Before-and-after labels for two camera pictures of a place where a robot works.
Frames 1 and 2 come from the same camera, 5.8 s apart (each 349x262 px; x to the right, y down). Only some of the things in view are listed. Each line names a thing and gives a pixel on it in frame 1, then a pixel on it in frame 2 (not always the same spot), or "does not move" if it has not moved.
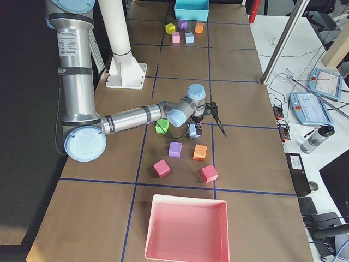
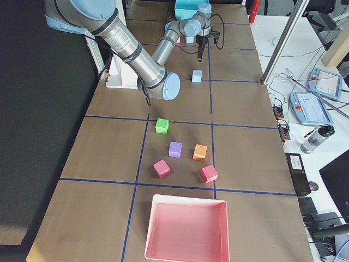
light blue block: [192, 131] to [197, 76]
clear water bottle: [320, 135] does not move
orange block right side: [199, 152] does not move
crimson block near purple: [161, 168] does not move
